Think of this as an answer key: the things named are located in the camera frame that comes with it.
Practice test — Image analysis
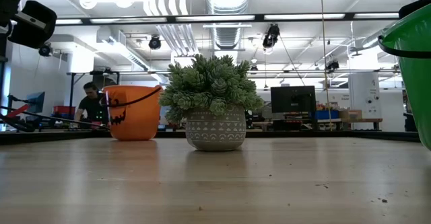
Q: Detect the black bar with light strips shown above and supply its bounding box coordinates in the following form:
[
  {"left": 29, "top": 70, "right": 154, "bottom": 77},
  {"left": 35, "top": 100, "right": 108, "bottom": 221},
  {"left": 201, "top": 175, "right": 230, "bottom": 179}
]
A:
[{"left": 53, "top": 12, "right": 401, "bottom": 26}]

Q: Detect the orange pumpkin face bucket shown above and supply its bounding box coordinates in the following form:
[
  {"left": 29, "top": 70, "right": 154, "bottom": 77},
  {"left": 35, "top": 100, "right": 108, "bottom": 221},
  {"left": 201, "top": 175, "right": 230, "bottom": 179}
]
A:
[{"left": 100, "top": 84, "right": 164, "bottom": 142}]

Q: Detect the green plastic bucket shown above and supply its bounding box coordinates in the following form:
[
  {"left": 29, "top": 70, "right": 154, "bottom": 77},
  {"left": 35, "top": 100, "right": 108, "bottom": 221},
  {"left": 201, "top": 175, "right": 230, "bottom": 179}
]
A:
[{"left": 376, "top": 3, "right": 431, "bottom": 151}]

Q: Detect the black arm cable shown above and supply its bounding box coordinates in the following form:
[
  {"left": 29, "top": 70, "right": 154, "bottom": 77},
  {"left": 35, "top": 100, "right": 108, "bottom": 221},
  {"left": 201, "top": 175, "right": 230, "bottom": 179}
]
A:
[{"left": 0, "top": 105, "right": 110, "bottom": 130}]

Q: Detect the black office chair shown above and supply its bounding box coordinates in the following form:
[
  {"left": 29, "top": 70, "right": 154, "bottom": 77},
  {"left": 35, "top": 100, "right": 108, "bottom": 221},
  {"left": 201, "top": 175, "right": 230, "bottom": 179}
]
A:
[{"left": 403, "top": 112, "right": 418, "bottom": 133}]

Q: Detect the small dark monitor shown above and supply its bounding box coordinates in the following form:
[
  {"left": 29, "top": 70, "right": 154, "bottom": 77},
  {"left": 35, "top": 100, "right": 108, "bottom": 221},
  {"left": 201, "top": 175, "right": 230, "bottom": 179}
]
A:
[{"left": 25, "top": 91, "right": 46, "bottom": 115}]

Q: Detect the yellow hanging cord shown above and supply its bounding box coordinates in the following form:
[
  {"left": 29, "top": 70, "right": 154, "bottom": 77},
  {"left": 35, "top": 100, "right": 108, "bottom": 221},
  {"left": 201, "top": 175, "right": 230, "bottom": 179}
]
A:
[{"left": 319, "top": 0, "right": 333, "bottom": 130}]

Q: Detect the person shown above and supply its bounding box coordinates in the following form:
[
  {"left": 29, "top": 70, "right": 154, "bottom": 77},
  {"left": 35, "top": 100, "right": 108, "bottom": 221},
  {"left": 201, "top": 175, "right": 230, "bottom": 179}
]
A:
[{"left": 73, "top": 81, "right": 109, "bottom": 130}]

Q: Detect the black metal stand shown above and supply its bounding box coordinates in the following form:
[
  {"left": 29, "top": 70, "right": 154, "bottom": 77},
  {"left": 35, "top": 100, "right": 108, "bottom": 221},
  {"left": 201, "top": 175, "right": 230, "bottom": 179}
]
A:
[{"left": 69, "top": 69, "right": 121, "bottom": 117}]

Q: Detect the potted green succulent plant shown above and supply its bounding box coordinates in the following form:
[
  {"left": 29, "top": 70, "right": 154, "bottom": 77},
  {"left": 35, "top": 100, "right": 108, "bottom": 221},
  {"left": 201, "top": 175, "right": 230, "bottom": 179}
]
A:
[{"left": 158, "top": 54, "right": 265, "bottom": 152}]

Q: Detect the black ceiling camera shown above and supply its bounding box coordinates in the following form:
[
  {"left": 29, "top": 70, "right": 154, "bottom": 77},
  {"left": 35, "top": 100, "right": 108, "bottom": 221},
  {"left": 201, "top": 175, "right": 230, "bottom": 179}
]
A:
[
  {"left": 148, "top": 34, "right": 162, "bottom": 50},
  {"left": 325, "top": 59, "right": 340, "bottom": 73},
  {"left": 38, "top": 44, "right": 54, "bottom": 57},
  {"left": 262, "top": 22, "right": 281, "bottom": 49}
]

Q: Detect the cardboard box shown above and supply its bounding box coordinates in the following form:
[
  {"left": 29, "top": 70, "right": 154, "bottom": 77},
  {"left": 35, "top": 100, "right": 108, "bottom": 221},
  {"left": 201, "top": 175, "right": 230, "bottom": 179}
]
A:
[{"left": 339, "top": 109, "right": 363, "bottom": 120}]

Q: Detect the wooden desk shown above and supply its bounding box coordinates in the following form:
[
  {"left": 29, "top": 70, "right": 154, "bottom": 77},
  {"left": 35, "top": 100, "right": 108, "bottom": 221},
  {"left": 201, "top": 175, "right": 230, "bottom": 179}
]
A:
[{"left": 318, "top": 117, "right": 384, "bottom": 131}]

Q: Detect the blue storage box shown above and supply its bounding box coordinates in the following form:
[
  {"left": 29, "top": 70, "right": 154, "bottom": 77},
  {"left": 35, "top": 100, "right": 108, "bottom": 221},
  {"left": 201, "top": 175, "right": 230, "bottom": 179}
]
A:
[{"left": 315, "top": 109, "right": 340, "bottom": 120}]

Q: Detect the white column with signs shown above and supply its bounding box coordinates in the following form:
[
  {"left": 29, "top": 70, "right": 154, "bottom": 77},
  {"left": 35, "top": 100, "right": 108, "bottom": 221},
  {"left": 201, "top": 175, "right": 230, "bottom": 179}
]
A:
[{"left": 347, "top": 71, "right": 384, "bottom": 120}]

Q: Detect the black computer monitor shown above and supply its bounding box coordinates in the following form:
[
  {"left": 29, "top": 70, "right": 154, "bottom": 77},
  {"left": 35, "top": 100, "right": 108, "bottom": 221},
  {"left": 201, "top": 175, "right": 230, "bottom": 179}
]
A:
[{"left": 270, "top": 85, "right": 317, "bottom": 114}]

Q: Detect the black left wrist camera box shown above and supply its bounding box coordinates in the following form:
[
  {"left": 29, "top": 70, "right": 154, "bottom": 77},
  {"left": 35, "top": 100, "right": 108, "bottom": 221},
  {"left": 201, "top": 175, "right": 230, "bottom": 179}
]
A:
[{"left": 7, "top": 0, "right": 58, "bottom": 50}]

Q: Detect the silver ventilation duct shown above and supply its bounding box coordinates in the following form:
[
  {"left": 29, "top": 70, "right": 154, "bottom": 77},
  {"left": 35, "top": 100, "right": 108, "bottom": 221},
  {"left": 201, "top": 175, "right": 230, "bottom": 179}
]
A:
[{"left": 205, "top": 0, "right": 252, "bottom": 50}]

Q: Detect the red storage bin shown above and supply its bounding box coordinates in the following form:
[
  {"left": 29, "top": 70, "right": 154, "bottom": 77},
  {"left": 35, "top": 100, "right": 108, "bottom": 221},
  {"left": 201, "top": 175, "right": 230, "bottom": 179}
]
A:
[{"left": 53, "top": 105, "right": 77, "bottom": 115}]

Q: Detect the red angled bar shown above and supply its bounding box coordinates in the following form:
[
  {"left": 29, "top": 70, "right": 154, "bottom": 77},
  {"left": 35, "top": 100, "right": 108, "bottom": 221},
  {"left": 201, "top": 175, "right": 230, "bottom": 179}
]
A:
[{"left": 5, "top": 104, "right": 30, "bottom": 118}]

